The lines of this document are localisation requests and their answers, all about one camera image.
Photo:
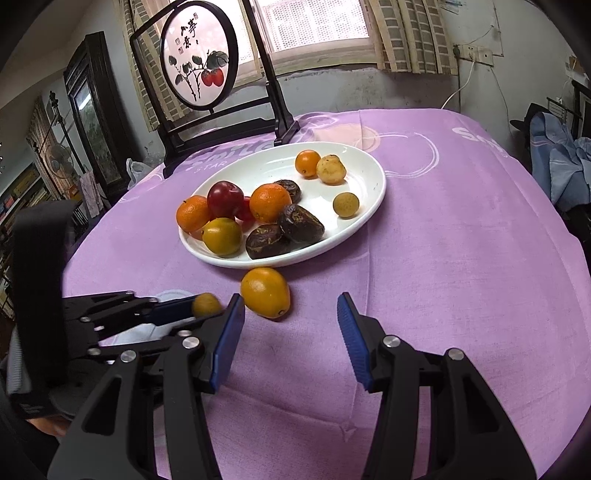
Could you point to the small orange kumquat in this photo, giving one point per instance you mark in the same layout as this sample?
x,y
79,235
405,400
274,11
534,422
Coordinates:
x,y
206,304

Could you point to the standing fan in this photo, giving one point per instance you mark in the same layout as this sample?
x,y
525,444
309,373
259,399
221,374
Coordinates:
x,y
57,159

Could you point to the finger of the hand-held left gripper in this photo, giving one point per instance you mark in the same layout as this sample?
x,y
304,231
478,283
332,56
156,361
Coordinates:
x,y
173,310
152,341

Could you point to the white plastic bag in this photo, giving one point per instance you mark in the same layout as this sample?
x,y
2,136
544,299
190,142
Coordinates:
x,y
136,170

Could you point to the red cherry tomato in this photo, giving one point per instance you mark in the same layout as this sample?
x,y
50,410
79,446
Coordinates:
x,y
244,211

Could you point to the blue clothes pile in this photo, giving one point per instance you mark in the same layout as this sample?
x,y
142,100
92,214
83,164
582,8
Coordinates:
x,y
561,161

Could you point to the dark red plum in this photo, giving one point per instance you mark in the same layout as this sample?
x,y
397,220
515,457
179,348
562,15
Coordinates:
x,y
225,197

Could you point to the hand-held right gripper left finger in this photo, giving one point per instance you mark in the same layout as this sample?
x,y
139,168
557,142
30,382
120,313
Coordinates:
x,y
228,344

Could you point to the bookshelf with books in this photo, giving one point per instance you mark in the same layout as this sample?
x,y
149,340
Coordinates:
x,y
18,207

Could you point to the wall power outlet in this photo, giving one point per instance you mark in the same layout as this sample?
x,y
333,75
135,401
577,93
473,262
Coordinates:
x,y
472,53

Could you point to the purple printed tablecloth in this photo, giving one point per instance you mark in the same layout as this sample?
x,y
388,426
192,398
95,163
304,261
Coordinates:
x,y
438,254

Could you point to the yellow spotted loquat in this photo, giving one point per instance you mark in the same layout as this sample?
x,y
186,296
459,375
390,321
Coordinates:
x,y
331,170

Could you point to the small mandarin orange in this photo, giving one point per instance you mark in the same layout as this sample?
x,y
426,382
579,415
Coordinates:
x,y
191,214

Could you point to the dark brown date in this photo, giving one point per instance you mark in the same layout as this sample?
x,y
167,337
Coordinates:
x,y
301,224
292,188
264,242

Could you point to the white oval plate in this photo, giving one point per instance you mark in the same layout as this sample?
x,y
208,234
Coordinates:
x,y
355,175

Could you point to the window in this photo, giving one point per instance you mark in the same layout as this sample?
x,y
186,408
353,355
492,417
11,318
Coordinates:
x,y
314,23

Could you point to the black framed decorative screen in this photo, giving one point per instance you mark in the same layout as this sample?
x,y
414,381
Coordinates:
x,y
198,78

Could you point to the beige checked curtain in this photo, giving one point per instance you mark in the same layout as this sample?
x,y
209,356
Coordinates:
x,y
150,104
411,37

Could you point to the small yellow longan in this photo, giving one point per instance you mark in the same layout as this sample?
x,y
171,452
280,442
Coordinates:
x,y
346,204

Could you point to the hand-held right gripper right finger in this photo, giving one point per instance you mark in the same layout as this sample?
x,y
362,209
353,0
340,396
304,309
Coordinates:
x,y
353,344

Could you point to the large mandarin orange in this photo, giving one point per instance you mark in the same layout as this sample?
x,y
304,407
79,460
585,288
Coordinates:
x,y
271,203

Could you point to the smooth orange fruit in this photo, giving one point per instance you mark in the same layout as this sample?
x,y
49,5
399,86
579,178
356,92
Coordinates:
x,y
307,163
265,292
222,236

